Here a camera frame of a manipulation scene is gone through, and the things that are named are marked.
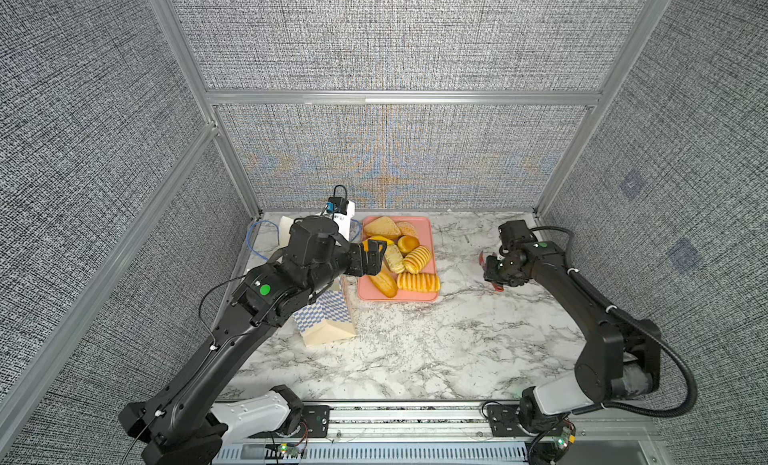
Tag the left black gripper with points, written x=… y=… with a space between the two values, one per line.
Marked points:
x=361 y=267

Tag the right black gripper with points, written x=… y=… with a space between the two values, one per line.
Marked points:
x=490 y=274

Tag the red kitchen tongs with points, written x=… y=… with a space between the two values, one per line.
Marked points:
x=484 y=266

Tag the pale seeded bread roll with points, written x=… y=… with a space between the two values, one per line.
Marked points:
x=394 y=259

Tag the long brown baguette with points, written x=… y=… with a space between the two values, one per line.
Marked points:
x=384 y=283

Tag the ridged yellow bread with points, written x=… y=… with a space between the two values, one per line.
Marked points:
x=419 y=283
x=417 y=260

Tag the blue checkered paper bag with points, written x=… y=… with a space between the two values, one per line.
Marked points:
x=329 y=318

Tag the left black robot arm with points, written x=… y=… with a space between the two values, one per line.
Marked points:
x=183 y=423

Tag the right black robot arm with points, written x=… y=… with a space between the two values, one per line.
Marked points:
x=617 y=361

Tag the orange oval bread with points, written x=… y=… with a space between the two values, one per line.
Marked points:
x=375 y=241

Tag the triangular brown bread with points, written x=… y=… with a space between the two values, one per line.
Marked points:
x=383 y=226

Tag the pale bread at tray back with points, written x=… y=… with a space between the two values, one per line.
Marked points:
x=407 y=228

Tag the pink plastic tray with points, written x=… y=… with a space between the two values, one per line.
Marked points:
x=366 y=289

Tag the small round golden bun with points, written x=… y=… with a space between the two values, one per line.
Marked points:
x=407 y=243

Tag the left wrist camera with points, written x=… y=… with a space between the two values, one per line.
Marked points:
x=341 y=211

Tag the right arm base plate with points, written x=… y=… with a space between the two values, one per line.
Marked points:
x=510 y=418

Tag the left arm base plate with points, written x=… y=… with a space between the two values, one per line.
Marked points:
x=313 y=423

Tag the aluminium front rail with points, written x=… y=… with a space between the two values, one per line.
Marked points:
x=451 y=432

